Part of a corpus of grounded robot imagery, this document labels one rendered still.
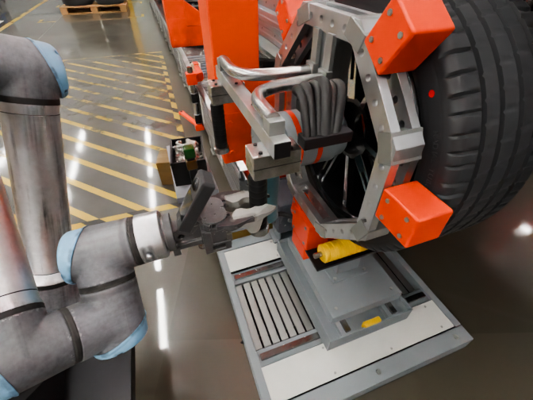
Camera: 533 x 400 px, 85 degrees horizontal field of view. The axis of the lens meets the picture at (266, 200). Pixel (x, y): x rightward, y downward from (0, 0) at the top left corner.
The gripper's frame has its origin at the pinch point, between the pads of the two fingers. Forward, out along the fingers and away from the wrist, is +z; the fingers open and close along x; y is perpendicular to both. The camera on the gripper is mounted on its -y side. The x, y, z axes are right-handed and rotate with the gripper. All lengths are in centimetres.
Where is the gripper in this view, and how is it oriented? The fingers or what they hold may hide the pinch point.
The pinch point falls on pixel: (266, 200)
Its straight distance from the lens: 58.0
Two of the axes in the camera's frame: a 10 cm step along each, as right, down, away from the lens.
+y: 0.0, 7.5, 6.6
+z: 9.4, -2.3, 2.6
